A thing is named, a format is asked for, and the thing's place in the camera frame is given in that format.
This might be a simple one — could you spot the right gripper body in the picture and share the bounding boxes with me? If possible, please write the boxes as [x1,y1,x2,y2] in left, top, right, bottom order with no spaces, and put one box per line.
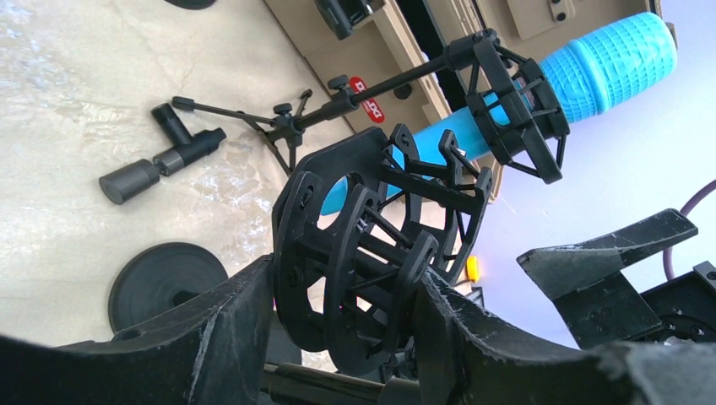
[641,262,715,344]

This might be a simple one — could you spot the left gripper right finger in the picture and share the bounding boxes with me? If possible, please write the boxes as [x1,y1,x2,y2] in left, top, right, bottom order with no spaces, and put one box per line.
[413,272,715,404]

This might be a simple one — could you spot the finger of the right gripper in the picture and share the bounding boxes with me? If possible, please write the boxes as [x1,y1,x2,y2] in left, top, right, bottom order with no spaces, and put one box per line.
[553,273,663,349]
[517,208,698,300]

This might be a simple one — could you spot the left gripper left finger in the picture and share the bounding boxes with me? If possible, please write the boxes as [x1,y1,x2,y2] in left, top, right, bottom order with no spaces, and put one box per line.
[1,256,273,404]

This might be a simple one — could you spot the black shock mount cradle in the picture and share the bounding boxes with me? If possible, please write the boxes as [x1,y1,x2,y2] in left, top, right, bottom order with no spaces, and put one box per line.
[273,125,492,376]

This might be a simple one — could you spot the blue microphone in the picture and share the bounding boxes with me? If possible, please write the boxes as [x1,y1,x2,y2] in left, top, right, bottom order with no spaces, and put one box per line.
[318,11,679,217]

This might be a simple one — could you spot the round base tall stand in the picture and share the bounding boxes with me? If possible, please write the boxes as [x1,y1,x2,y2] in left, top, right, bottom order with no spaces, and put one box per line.
[165,0,216,11]

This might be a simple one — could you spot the yellow tape measure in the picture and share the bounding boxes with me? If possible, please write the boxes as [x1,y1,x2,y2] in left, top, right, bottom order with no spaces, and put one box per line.
[465,256,480,283]

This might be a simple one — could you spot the tan plastic toolbox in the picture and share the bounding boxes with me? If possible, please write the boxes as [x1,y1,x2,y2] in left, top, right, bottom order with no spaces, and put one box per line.
[263,0,678,203]

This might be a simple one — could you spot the tripod stand with shock mount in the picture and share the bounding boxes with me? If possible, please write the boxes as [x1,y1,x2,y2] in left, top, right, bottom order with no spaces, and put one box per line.
[171,30,569,184]

